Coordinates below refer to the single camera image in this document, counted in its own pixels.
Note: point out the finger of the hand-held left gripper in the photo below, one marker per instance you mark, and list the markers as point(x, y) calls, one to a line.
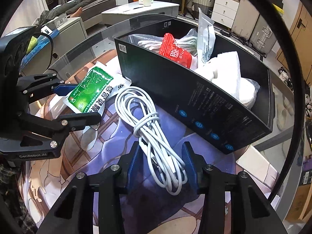
point(64, 89)
point(80, 120)

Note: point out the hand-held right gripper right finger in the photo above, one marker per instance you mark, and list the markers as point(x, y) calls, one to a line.
point(192, 165)

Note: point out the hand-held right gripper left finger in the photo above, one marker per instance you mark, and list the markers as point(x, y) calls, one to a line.
point(132, 165)

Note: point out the green medicine packet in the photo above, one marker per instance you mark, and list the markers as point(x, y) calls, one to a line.
point(90, 90)

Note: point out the black cardboard box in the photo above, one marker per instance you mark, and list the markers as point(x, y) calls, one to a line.
point(170, 90)

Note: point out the red packet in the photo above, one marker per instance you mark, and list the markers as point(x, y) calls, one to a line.
point(174, 51)

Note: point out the white printed packet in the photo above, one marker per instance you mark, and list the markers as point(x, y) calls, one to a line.
point(206, 34)

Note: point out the person's left forearm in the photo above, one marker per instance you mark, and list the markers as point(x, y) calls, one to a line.
point(9, 178)

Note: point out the printed table mat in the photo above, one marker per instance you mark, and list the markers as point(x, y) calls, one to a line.
point(109, 139)

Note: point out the white cardboard box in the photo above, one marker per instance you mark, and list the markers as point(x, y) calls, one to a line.
point(258, 165)

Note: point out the bagged white ribbon coil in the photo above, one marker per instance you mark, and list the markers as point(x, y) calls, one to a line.
point(245, 90)

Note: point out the bed mattress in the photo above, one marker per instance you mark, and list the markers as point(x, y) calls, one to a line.
point(102, 3)

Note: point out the white coffee table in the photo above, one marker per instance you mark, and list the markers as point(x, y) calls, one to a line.
point(136, 12)

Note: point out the brown cardboard box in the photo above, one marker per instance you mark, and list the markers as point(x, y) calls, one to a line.
point(299, 199)

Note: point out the white cup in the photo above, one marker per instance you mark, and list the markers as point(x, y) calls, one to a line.
point(147, 0)

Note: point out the pile of shoes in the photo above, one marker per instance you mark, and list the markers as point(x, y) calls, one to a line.
point(286, 75)

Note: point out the silver suitcase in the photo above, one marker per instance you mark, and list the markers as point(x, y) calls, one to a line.
point(262, 35)

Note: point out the beige suitcase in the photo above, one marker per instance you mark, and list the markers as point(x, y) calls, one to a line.
point(245, 14)

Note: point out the woven basket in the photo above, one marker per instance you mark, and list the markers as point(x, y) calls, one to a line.
point(202, 4)

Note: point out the wooden door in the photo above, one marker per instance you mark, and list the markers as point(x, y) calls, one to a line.
point(290, 36)

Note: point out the white dressing table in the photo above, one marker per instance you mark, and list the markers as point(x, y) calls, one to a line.
point(224, 4)

